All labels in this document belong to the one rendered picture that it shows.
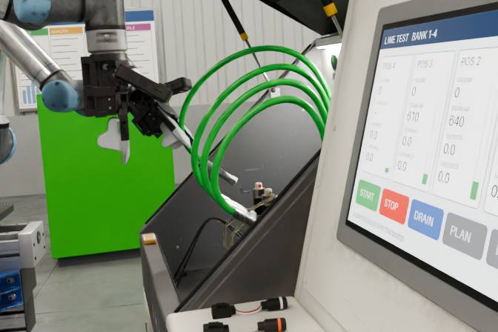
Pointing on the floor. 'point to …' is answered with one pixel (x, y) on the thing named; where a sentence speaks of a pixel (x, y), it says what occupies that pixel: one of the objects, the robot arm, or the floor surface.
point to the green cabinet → (98, 187)
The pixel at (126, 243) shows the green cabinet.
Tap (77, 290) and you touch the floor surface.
